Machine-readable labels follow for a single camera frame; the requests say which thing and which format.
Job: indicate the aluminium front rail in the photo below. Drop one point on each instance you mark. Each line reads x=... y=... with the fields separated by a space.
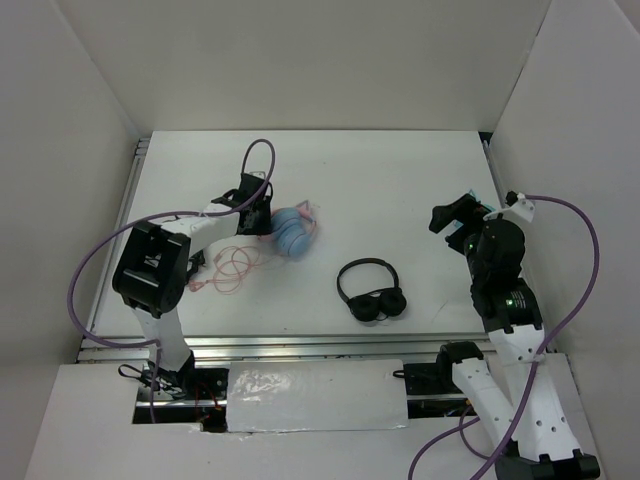
x=281 y=348

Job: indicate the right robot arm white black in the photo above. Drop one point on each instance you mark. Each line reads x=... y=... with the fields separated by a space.
x=526 y=423

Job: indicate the pink blue cat-ear headphones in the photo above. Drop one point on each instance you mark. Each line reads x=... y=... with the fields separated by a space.
x=292 y=230

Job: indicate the left aluminium side rail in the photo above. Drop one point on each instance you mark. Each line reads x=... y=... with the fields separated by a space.
x=139 y=156

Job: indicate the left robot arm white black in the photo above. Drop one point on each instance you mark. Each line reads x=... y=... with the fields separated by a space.
x=159 y=260

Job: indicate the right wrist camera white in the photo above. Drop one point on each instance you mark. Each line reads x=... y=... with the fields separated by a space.
x=519 y=207

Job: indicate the white foil-taped panel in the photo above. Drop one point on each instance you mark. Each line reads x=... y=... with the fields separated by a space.
x=326 y=395

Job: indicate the black on-ear headphones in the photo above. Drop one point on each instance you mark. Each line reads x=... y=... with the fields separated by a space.
x=383 y=302

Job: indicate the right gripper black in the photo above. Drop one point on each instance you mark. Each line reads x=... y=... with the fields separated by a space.
x=466 y=209

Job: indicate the teal cat-ear headphones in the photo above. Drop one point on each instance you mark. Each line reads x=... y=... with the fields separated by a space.
x=490 y=208

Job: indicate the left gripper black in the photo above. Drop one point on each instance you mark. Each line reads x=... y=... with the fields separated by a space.
x=264 y=226

